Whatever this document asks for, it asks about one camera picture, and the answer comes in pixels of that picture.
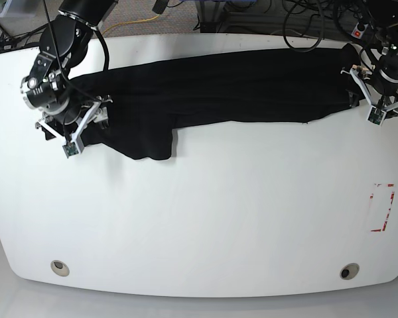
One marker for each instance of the left table grommet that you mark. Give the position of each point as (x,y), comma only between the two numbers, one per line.
(59,268)

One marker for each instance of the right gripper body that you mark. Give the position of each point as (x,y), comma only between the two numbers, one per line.
(59,110)

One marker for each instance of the red tape marking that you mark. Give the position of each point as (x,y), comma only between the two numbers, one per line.
(380,204)

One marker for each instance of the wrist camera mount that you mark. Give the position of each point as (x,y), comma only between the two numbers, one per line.
(380,107)
(71,135)

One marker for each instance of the black box under table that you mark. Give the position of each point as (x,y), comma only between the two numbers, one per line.
(212,27)

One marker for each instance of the black T-shirt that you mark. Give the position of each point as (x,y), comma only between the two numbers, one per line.
(151,100)

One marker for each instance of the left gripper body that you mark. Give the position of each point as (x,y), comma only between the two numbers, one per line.
(384,78)

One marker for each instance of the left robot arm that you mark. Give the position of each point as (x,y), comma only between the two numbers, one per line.
(383,16)

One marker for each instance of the white power strip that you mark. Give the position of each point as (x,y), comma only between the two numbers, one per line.
(359,30)

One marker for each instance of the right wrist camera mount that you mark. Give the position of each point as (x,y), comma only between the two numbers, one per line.
(71,135)

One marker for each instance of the table grommet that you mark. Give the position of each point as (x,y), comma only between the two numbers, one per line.
(349,271)
(59,268)

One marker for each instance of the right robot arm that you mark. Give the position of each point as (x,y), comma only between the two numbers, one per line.
(62,46)

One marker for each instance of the right table grommet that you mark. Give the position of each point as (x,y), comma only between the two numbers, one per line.
(349,271)

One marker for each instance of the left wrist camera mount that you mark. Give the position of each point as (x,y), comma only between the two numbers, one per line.
(380,107)

